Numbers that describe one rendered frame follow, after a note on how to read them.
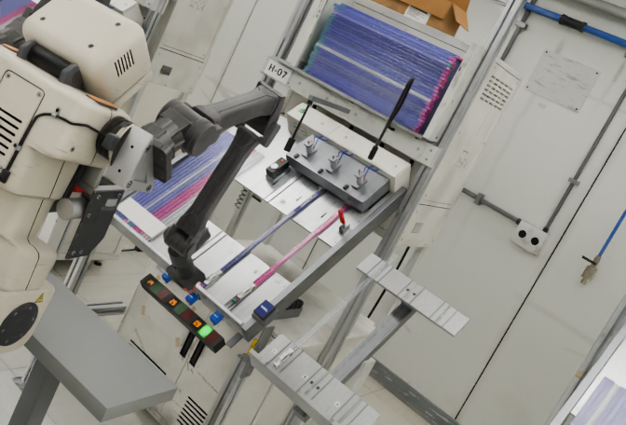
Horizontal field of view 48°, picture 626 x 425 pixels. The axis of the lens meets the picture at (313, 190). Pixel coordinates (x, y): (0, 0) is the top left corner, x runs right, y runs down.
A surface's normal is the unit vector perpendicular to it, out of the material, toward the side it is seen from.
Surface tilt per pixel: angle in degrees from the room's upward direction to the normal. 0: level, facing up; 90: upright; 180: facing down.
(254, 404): 90
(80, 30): 47
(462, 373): 90
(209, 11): 90
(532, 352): 90
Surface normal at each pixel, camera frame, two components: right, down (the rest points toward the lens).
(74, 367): 0.44, -0.88
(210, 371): -0.54, -0.08
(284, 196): -0.06, -0.69
